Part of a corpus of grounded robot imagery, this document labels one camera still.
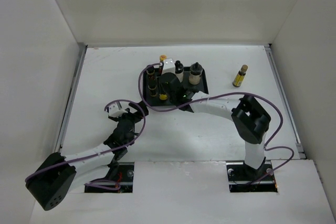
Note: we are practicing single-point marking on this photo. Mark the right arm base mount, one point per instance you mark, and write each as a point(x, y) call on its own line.
point(244, 179)

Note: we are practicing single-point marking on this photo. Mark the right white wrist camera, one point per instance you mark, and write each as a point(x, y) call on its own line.
point(168, 66)

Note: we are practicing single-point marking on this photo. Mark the black rectangular tray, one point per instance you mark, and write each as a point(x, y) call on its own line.
point(154, 102)

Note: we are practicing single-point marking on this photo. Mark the clear grinder jar black lid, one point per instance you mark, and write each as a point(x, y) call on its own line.
point(195, 73)

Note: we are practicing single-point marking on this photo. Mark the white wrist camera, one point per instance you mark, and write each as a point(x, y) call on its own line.
point(168, 66)
point(115, 110)

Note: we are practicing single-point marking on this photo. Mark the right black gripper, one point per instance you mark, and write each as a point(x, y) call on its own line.
point(161, 90)

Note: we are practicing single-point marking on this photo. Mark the white shaker black cap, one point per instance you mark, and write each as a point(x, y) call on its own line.
point(179, 70)

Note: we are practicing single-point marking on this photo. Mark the right aluminium table rail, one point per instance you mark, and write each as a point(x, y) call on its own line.
point(284, 100)

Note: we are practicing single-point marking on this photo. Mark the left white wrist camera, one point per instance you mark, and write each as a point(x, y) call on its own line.
point(115, 110)

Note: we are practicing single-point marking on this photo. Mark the yellow sauce bottle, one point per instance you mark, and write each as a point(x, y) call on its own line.
point(240, 76)
point(163, 96)

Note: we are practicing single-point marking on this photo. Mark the left aluminium table rail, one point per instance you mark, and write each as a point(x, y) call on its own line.
point(59, 139)

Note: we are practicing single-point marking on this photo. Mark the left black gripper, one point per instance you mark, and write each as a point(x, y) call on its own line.
point(133, 115)

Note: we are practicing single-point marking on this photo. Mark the red chili sauce bottle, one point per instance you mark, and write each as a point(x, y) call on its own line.
point(162, 58)

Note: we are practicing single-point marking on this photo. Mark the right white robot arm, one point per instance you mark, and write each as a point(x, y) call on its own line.
point(250, 119)

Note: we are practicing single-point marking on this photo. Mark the aluminium table rail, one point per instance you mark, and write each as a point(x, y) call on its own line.
point(59, 139)
point(284, 100)

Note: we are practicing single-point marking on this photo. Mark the black-capped spice jar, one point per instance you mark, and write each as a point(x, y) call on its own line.
point(152, 87)
point(150, 71)

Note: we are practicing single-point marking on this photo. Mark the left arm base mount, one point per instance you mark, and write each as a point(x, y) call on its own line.
point(118, 180)

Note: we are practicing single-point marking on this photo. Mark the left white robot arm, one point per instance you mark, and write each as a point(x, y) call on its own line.
point(59, 174)

